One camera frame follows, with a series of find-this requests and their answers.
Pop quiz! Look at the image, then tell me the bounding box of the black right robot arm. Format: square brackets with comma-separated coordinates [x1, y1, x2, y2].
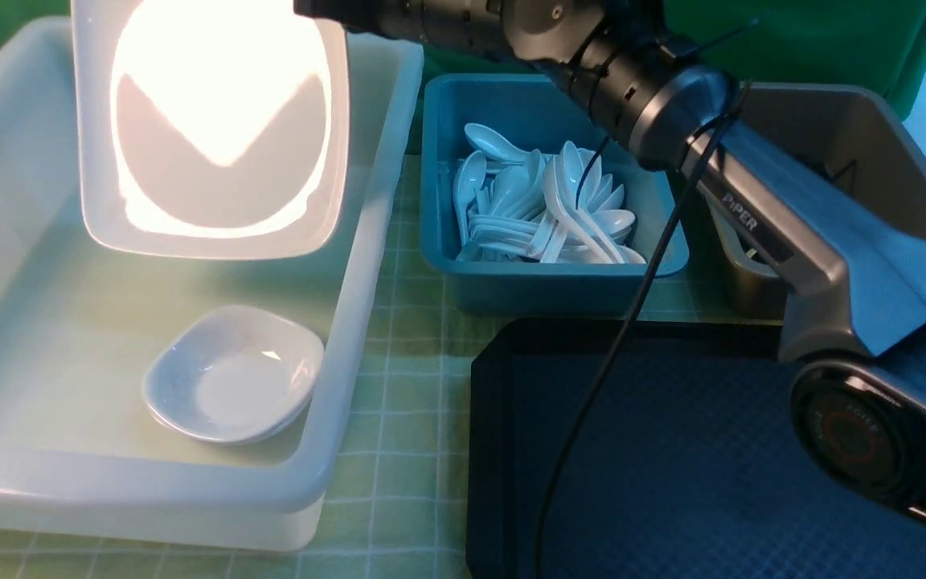
[294, 1, 926, 525]

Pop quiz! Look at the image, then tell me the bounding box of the brown plastic chopstick bin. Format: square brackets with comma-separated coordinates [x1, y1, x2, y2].
[699, 82, 926, 320]

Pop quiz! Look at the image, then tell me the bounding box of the black serving tray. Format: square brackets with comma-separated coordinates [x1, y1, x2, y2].
[465, 318, 926, 578]

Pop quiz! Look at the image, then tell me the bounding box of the large white square plate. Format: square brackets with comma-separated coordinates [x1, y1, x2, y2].
[70, 1, 350, 261]

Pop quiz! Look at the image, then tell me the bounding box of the small white bowl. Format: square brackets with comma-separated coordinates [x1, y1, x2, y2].
[150, 400, 309, 447]
[141, 304, 325, 417]

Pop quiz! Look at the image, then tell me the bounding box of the green checked tablecloth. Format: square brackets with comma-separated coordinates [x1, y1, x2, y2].
[0, 154, 926, 579]

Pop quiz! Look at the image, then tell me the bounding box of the blue plastic spoon bin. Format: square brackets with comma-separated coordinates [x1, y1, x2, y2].
[420, 74, 645, 316]

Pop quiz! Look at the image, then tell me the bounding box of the large white plastic tub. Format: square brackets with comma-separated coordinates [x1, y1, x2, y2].
[0, 16, 424, 551]

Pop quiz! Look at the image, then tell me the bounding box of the pile of white spoons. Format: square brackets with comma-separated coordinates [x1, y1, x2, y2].
[451, 122, 645, 264]

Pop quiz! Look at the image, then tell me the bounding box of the green backdrop cloth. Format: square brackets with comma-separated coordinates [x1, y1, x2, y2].
[0, 1, 926, 118]

